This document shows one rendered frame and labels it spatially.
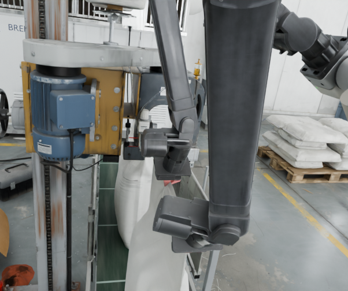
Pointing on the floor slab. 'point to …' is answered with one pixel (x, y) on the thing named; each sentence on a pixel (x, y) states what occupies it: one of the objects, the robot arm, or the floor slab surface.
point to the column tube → (39, 185)
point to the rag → (17, 275)
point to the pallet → (293, 176)
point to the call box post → (210, 270)
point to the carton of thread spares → (1, 229)
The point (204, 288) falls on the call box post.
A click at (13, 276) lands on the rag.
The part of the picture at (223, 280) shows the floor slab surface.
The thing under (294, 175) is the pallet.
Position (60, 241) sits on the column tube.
